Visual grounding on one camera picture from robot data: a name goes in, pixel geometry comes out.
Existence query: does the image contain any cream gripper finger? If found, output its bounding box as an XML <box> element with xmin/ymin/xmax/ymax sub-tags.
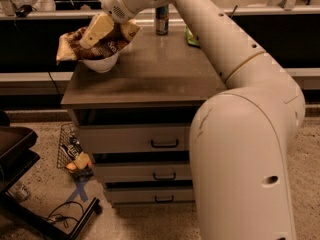
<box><xmin>79</xmin><ymin>31</ymin><xmax>99</xmax><ymax>49</ymax></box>

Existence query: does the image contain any brown chip bag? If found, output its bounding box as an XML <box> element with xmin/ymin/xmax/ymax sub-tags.
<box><xmin>56</xmin><ymin>20</ymin><xmax>140</xmax><ymax>63</ymax></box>

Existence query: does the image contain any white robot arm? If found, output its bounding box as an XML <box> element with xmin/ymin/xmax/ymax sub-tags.
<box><xmin>99</xmin><ymin>0</ymin><xmax>305</xmax><ymax>240</ymax></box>

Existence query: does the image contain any white bowl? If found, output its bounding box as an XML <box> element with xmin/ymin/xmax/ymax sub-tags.
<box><xmin>82</xmin><ymin>53</ymin><xmax>119</xmax><ymax>73</ymax></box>

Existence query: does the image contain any green chip bag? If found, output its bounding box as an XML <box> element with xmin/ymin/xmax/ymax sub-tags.
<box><xmin>185</xmin><ymin>28</ymin><xmax>200</xmax><ymax>47</ymax></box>

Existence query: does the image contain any tall drink can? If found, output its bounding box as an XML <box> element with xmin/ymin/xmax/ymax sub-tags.
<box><xmin>155</xmin><ymin>5</ymin><xmax>169</xmax><ymax>35</ymax></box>

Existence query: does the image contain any grey drawer cabinet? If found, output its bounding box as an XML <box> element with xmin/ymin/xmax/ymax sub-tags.
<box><xmin>62</xmin><ymin>19</ymin><xmax>225</xmax><ymax>192</ymax></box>

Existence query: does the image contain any top grey drawer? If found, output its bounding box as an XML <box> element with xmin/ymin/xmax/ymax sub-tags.
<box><xmin>77</xmin><ymin>124</ymin><xmax>190</xmax><ymax>154</ymax></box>

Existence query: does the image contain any grey drawer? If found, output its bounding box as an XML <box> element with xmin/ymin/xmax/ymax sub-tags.
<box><xmin>77</xmin><ymin>124</ymin><xmax>190</xmax><ymax>154</ymax></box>
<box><xmin>104</xmin><ymin>188</ymin><xmax>194</xmax><ymax>205</ymax></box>
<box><xmin>92</xmin><ymin>162</ymin><xmax>191</xmax><ymax>183</ymax></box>

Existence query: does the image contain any black cart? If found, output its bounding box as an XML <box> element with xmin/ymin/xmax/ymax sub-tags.
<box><xmin>0</xmin><ymin>111</ymin><xmax>102</xmax><ymax>240</ymax></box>

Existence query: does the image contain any middle grey drawer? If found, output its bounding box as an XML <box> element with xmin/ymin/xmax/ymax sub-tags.
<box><xmin>92</xmin><ymin>162</ymin><xmax>191</xmax><ymax>183</ymax></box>

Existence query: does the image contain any bottom grey drawer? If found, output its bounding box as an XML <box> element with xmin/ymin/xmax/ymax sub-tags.
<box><xmin>104</xmin><ymin>188</ymin><xmax>194</xmax><ymax>205</ymax></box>

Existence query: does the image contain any small white cup on floor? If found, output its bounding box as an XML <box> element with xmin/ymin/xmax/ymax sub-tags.
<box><xmin>13</xmin><ymin>182</ymin><xmax>30</xmax><ymax>201</ymax></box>

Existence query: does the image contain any wire basket with snacks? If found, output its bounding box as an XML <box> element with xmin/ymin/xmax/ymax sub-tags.
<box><xmin>56</xmin><ymin>123</ymin><xmax>92</xmax><ymax>179</ymax></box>

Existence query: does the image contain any black floor cable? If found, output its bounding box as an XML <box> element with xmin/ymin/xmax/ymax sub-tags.
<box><xmin>45</xmin><ymin>200</ymin><xmax>86</xmax><ymax>229</ymax></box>

